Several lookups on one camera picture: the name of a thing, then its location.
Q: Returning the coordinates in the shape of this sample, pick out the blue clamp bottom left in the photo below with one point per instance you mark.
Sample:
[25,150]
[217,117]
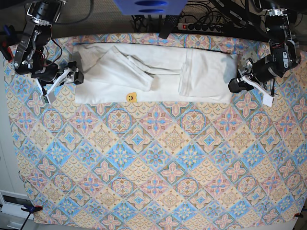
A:
[31,210]

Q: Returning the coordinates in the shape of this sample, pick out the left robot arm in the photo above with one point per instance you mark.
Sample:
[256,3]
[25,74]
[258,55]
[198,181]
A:
[284,54]

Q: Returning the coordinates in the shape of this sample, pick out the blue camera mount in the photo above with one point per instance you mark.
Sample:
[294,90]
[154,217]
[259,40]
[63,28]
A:
[151,7]

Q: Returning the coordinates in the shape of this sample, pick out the white printed T-shirt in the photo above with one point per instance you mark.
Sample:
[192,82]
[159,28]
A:
[120,72]

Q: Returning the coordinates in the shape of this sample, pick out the blue clamp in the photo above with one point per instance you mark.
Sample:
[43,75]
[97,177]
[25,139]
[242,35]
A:
[7,39]
[31,210]

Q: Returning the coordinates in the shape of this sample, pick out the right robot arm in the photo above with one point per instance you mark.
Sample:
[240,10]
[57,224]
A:
[30,58]

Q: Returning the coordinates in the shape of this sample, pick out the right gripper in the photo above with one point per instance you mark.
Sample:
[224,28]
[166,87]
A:
[53,71]

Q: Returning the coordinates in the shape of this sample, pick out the blue clamp top left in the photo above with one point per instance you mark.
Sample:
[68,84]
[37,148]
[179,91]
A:
[7,39]

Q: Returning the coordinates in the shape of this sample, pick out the white cabinet left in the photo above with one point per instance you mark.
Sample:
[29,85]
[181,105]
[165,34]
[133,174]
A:
[12,192]

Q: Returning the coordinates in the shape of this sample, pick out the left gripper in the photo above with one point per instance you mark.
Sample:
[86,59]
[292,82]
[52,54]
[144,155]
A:
[261,71]

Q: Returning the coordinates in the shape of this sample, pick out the patterned tile tablecloth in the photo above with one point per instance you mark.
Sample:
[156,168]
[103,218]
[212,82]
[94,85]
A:
[164,165]

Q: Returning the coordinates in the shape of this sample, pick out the black power strip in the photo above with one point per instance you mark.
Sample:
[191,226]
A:
[200,27]

